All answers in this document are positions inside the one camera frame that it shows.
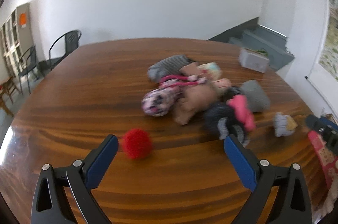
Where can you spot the grey yellow sock roll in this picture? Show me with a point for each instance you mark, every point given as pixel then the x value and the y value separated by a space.
pixel 282 123

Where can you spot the black metal chair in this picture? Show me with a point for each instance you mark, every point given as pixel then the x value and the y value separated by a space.
pixel 33 60
pixel 72 36

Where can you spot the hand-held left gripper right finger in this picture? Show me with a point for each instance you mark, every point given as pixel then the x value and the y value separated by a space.
pixel 239 160

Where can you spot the wooden desktop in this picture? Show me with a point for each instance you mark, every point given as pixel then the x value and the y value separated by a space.
pixel 92 97

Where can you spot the grey sock with black toe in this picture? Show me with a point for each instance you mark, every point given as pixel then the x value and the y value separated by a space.
pixel 169 64

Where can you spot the wall hanging scroll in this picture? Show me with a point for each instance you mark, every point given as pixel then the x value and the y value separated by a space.
pixel 331 41

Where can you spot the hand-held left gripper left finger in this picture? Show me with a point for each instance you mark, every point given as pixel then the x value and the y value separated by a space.
pixel 101 160

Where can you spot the pink cloth item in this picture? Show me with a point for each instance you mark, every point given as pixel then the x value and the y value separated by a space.
pixel 241 109

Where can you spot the red pompom ball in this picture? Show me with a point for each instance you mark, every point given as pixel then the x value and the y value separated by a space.
pixel 137 143

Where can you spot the grey glass-door cabinet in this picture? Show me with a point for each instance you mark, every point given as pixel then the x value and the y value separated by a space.
pixel 12 39

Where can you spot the green bag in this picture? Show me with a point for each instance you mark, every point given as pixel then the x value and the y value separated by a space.
pixel 262 51

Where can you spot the wooden chair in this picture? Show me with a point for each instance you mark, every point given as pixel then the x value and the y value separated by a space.
pixel 8 86

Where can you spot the grey staircase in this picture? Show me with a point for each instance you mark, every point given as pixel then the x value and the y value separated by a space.
pixel 264 40

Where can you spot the pastel fluffy sock roll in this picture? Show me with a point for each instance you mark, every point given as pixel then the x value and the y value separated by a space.
pixel 211 69

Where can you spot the white tin box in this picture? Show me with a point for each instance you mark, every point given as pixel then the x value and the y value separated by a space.
pixel 252 61

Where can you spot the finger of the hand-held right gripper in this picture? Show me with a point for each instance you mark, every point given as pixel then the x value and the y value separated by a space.
pixel 331 140
pixel 328 123

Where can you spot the orange paper sign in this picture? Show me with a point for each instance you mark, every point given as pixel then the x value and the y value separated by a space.
pixel 23 20

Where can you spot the peach sock roll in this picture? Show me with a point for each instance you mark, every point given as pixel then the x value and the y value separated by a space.
pixel 221 84

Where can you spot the grey knit sock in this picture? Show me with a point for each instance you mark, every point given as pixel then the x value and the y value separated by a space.
pixel 254 96

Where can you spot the brown plush toy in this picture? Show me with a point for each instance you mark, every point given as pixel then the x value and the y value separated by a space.
pixel 195 99

